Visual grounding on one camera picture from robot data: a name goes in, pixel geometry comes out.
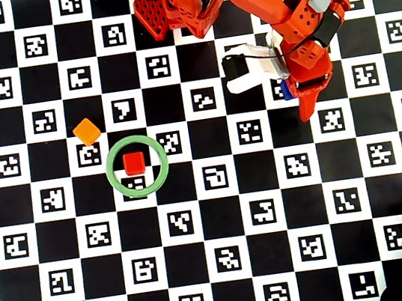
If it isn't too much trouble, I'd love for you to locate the orange-red gripper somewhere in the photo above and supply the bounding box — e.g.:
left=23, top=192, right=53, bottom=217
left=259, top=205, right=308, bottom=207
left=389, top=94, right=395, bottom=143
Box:
left=278, top=36, right=341, bottom=126

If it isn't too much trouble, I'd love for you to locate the blue cube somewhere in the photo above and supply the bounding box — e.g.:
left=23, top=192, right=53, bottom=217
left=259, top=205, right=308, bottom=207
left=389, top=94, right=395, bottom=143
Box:
left=278, top=79, right=297, bottom=103

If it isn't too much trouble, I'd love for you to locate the red cube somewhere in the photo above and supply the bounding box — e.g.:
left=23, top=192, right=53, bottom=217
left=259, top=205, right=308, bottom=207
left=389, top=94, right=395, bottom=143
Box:
left=121, top=150, right=147, bottom=177

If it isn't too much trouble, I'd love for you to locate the orange cube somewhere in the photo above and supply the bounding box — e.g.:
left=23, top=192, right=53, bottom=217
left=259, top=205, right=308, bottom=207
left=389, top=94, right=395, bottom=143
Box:
left=70, top=115, right=104, bottom=149

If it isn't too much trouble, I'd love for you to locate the orange-red robot base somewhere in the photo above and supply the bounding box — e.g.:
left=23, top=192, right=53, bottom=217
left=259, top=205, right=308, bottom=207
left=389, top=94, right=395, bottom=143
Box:
left=132, top=0, right=230, bottom=49

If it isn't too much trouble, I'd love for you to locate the grey connector block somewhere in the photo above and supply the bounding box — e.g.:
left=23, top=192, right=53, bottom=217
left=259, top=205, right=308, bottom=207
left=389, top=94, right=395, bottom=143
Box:
left=308, top=0, right=333, bottom=14

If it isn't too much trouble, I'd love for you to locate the black white marker checkerboard mat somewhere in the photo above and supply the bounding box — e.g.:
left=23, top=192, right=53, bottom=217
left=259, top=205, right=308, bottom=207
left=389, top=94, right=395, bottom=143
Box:
left=0, top=0, right=402, bottom=301

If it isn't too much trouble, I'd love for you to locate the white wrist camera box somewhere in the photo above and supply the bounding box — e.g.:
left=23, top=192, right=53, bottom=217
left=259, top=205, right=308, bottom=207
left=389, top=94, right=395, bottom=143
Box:
left=218, top=37, right=293, bottom=97

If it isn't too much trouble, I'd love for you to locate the green ring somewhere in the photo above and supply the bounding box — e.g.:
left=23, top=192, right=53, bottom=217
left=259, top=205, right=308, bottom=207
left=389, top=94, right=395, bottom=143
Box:
left=100, top=130, right=174, bottom=203

